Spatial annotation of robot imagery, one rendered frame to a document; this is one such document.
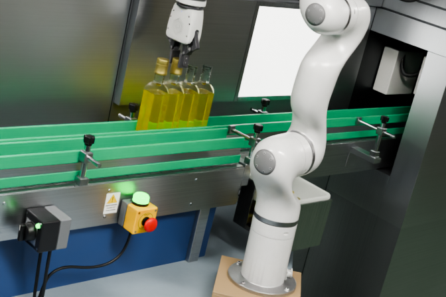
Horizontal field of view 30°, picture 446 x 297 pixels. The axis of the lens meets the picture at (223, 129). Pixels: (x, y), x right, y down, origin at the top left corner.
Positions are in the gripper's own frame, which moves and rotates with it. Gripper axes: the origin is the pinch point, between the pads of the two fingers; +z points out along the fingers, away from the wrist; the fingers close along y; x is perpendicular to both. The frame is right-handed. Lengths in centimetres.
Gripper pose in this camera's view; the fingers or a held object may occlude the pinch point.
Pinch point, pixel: (178, 58)
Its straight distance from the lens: 235.5
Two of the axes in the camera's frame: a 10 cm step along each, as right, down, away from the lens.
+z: -2.1, 9.3, 2.9
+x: 7.2, -0.5, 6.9
